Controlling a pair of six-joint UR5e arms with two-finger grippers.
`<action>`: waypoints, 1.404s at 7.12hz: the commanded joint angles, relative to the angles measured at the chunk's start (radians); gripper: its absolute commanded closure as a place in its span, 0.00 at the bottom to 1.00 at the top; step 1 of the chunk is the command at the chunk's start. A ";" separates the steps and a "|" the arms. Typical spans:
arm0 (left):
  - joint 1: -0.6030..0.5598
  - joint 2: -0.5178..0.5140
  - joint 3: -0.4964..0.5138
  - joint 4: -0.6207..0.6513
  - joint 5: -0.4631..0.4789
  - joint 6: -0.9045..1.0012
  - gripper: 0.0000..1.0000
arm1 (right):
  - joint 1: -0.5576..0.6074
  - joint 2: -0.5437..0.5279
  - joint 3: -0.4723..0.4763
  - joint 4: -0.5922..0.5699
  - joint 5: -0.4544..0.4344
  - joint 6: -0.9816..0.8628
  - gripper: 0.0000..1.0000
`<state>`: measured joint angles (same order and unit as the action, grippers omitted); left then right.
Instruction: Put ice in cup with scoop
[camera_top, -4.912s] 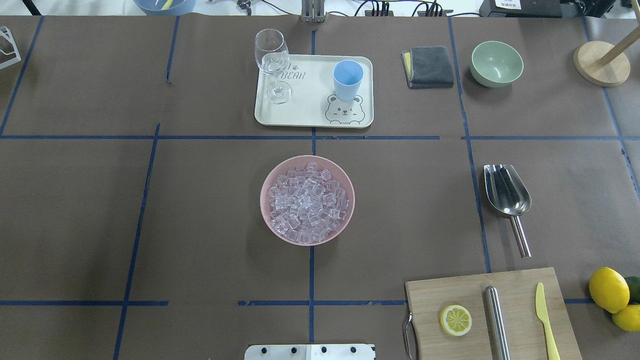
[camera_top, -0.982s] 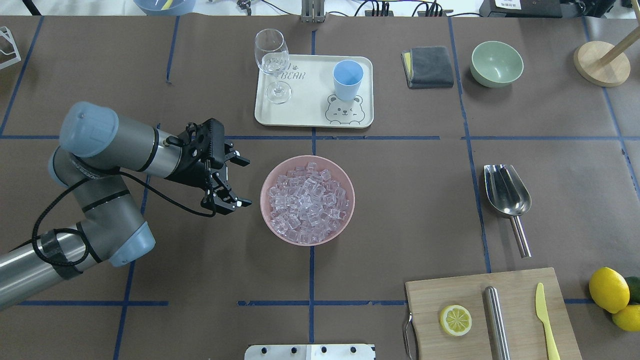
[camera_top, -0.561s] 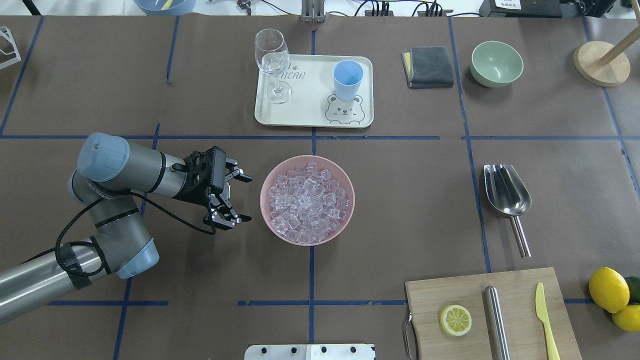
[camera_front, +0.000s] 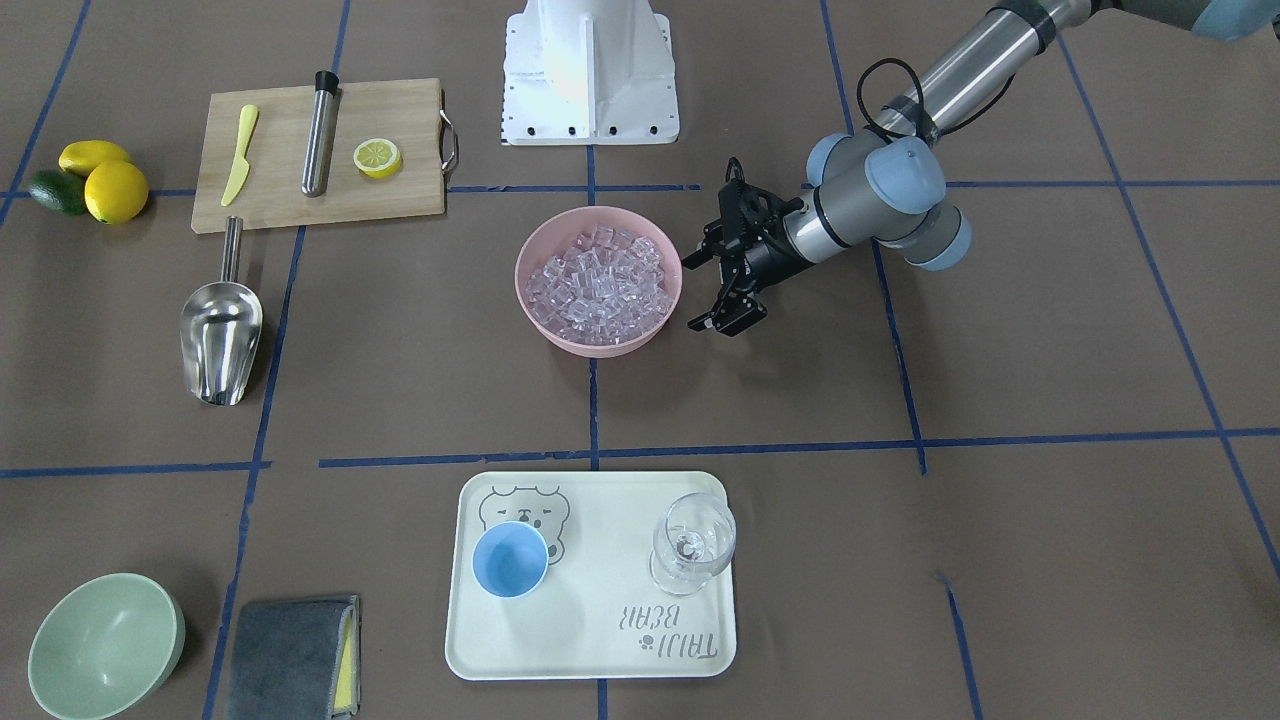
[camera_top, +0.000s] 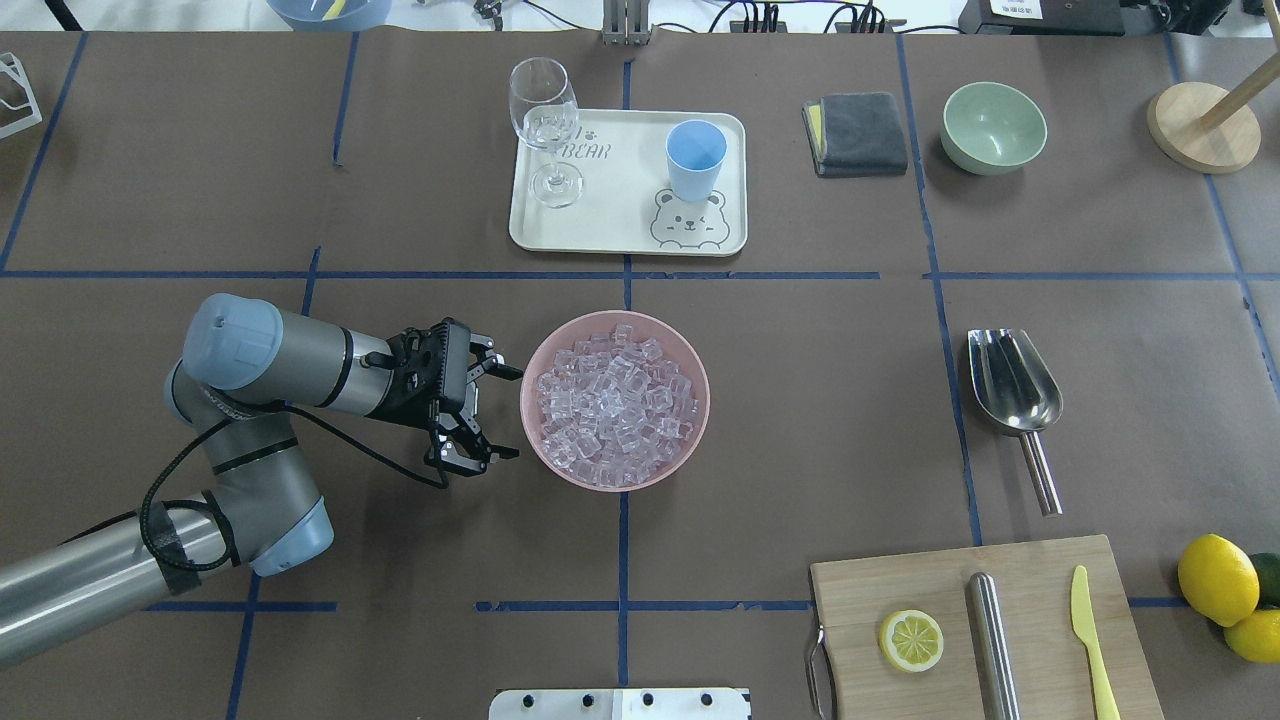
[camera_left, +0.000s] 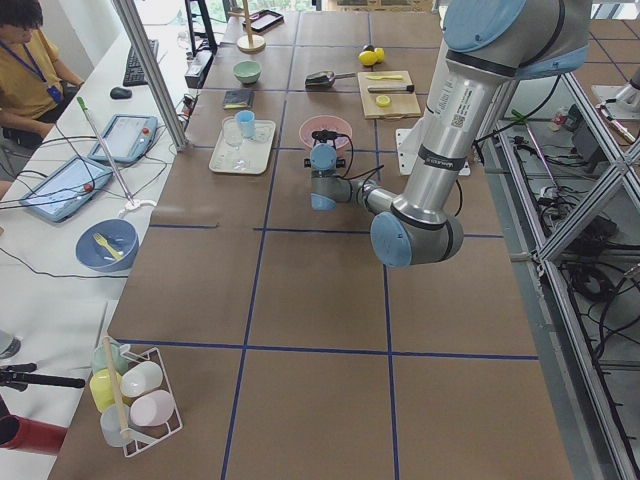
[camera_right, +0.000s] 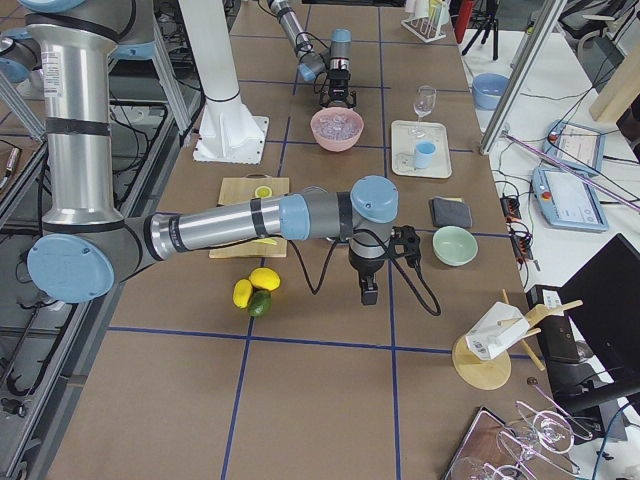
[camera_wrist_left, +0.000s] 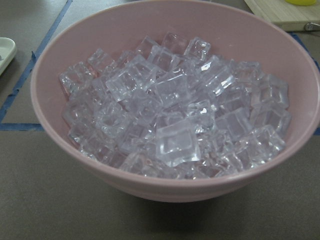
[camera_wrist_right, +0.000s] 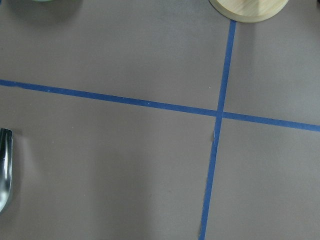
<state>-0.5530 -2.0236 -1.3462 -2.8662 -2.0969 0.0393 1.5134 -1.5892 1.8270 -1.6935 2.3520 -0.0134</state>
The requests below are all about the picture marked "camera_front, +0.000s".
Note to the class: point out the cream bear tray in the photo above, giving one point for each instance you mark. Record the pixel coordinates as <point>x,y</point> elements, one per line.
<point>592,610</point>

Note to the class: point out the folded grey cloth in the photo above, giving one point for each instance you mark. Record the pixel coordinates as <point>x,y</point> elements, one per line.
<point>297,659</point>

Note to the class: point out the wooden cutting board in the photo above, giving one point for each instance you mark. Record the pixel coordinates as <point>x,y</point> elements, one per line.
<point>406,111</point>

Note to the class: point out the clear wine glass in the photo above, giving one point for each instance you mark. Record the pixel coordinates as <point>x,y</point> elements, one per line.
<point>692,544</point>

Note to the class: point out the light blue plastic cup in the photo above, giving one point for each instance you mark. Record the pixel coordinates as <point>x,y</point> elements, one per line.
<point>510,560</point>

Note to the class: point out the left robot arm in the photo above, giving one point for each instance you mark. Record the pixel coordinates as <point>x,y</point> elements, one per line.
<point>884,184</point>

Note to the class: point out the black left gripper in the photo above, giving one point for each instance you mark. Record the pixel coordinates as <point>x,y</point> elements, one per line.
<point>771,256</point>

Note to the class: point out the yellow plastic knife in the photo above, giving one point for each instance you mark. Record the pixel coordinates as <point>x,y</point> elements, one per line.
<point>240,165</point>

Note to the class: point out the lemon half slice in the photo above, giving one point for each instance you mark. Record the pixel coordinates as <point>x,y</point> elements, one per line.
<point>377,158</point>

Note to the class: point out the pile of clear ice cubes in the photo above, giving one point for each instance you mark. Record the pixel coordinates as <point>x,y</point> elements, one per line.
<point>607,287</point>

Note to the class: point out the light green bowl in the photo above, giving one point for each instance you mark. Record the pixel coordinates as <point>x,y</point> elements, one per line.
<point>105,647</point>

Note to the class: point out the large yellow lemon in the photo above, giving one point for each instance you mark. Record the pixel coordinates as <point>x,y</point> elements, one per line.
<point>116,192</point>

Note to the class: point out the pink bowl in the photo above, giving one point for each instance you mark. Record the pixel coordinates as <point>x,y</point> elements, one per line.
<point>554,235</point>

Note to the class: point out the small yellow lemon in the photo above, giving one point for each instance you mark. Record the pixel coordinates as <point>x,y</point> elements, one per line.
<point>82,157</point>

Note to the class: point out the green lime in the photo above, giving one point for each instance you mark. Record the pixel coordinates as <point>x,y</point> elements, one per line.
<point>59,191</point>

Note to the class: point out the stainless steel ice scoop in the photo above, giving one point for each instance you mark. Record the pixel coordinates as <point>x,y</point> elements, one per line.
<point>219,330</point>

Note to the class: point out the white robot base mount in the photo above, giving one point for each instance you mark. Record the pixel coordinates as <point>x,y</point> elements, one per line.
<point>579,73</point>

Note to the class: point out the steel muddler rod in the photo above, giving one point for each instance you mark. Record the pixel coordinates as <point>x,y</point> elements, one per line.
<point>319,148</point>

